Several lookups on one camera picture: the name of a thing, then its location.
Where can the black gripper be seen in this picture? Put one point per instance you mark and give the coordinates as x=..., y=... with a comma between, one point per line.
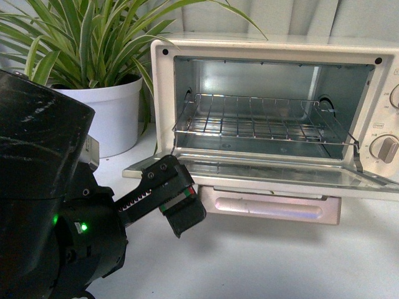
x=91, y=226

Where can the white plastic plant pot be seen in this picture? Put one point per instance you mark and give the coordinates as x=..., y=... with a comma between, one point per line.
x=115, y=123

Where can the white Toshiba toaster oven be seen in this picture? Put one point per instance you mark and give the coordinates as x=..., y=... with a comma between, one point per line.
x=352, y=76

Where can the green striped spider plant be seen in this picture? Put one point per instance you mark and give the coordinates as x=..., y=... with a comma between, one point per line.
x=83, y=44

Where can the metal wire oven rack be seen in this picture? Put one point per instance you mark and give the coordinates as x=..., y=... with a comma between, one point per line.
x=259, y=118

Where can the beige temperature knob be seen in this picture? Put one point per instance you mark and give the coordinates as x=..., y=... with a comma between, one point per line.
x=394, y=97

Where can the beige timer knob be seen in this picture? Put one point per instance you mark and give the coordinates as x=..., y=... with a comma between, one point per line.
x=384, y=148

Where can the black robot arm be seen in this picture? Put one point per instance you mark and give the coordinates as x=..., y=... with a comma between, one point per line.
x=44, y=135

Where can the glass oven door with handle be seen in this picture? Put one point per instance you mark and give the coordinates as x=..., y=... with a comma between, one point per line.
x=284, y=190

